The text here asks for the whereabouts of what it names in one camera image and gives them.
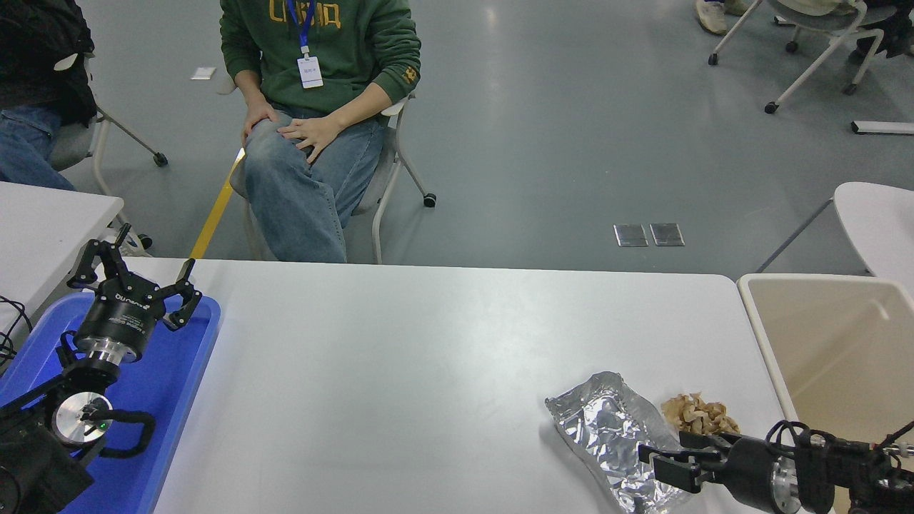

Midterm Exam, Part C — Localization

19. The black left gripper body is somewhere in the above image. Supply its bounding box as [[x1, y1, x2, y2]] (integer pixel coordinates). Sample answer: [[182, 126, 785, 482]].
[[76, 283, 167, 355]]

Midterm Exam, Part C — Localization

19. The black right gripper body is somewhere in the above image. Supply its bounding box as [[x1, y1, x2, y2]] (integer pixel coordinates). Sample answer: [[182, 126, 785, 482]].
[[716, 436, 780, 514]]

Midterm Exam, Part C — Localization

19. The tan paper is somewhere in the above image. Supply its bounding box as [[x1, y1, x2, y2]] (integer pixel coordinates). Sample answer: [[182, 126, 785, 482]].
[[662, 393, 741, 438]]

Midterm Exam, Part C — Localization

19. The silver foil tray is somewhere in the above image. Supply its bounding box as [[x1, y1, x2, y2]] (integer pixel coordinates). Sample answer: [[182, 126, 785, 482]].
[[545, 371, 699, 514]]

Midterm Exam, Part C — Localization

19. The person's right hand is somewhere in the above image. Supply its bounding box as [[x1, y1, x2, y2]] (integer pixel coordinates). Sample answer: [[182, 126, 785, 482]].
[[241, 100, 281, 148]]

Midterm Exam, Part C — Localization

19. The person's left hand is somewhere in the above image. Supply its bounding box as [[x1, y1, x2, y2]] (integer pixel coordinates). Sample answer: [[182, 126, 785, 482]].
[[277, 116, 344, 165]]

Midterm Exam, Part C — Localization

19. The white side table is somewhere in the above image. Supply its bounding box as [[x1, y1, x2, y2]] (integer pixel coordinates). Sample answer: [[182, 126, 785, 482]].
[[0, 181, 124, 336]]

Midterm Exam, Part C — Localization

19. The blue plastic tray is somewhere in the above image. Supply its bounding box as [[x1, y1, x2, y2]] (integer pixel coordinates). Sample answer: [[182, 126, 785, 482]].
[[0, 291, 221, 514]]

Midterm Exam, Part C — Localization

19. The grey chair with white legs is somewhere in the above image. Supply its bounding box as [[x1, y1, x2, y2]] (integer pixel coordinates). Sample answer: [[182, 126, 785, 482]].
[[46, 54, 169, 252]]

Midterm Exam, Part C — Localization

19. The large pale bin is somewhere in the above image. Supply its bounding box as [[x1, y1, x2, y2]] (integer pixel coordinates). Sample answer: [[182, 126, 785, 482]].
[[737, 273, 914, 514]]

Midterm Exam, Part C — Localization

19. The person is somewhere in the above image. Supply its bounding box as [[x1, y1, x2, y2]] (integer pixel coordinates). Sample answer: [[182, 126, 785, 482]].
[[848, 0, 914, 65], [218, 0, 423, 263], [0, 0, 97, 192], [695, 0, 750, 35]]

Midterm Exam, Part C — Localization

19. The white framed wheeled chair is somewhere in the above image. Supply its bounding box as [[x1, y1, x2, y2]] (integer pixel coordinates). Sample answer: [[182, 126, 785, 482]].
[[216, 75, 438, 265]]

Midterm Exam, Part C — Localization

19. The white chair with grey leg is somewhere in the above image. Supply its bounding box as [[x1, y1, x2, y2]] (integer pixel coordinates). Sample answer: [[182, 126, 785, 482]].
[[755, 181, 914, 293]]

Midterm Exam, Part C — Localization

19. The white flat bar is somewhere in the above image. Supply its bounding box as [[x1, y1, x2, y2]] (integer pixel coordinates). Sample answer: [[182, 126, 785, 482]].
[[850, 120, 914, 136]]

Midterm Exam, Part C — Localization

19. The thin black cable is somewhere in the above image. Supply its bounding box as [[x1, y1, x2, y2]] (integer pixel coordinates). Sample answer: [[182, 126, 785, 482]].
[[0, 295, 34, 372]]

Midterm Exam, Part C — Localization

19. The blue lanyard with white badge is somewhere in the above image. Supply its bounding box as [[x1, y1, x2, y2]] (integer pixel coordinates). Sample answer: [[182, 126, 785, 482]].
[[288, 0, 324, 90]]

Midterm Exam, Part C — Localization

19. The grey seat chair white frame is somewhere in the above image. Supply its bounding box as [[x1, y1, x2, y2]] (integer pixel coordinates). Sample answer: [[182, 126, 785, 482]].
[[707, 0, 897, 115]]

